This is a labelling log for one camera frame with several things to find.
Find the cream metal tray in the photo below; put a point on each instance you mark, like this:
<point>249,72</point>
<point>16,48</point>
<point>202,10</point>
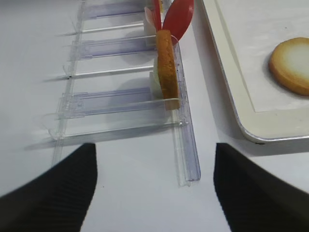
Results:
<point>245,34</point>

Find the red tomato slice front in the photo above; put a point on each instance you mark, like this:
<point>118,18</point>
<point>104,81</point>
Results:
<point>178,18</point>

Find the clear left acrylic rack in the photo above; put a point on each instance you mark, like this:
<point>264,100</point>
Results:
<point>113,90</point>

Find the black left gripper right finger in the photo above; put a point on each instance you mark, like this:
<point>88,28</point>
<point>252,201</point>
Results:
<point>254,200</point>

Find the red tomato slice rear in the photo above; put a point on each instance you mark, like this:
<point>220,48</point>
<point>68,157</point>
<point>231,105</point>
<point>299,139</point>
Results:
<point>157,15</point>

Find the red tomato slice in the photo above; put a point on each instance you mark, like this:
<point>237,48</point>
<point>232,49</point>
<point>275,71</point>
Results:
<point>178,18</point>
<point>157,15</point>

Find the toasted bun bottom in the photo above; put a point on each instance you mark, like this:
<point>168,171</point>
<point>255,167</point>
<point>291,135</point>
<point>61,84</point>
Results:
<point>289,65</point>

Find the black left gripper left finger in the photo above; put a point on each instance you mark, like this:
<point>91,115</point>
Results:
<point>57,200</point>

